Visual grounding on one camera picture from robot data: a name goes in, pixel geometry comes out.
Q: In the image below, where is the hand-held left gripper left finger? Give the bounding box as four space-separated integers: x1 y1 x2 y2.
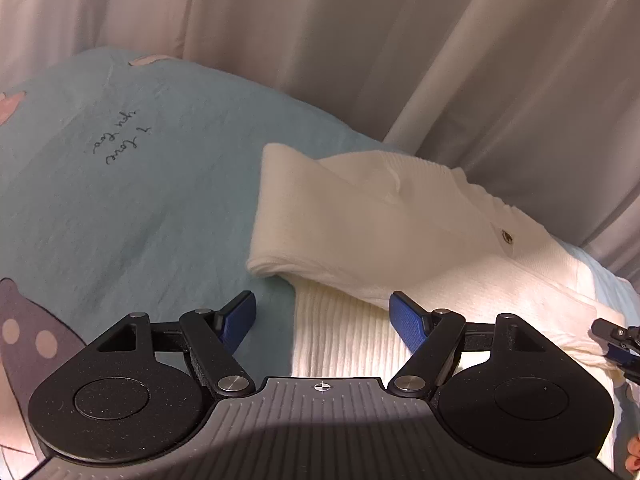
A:
96 290 259 400

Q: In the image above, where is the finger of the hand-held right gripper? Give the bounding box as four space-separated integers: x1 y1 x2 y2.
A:
590 317 640 383

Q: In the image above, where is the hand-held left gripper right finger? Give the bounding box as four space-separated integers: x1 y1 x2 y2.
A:
387 290 549 401

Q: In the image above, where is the white ribbed knit sweater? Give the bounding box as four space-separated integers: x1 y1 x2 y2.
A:
246 142 632 476

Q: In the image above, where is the light blue printed bed sheet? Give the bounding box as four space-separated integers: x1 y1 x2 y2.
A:
0 46 640 480

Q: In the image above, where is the white curtain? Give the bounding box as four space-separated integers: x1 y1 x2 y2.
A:
0 0 640 281

